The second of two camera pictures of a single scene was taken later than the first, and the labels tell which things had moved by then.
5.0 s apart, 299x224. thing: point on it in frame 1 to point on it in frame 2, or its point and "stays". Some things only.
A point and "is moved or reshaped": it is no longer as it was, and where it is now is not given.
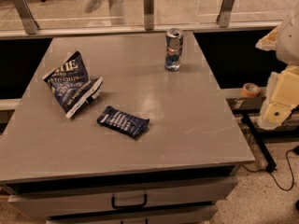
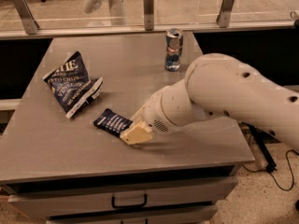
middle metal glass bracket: x=149 y=8 stays
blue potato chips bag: x=71 y=87 stays
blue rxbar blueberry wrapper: x=123 y=121 is moved or reshaped
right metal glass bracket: x=224 y=16 stays
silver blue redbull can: x=174 y=48 stays
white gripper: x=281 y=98 to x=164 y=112
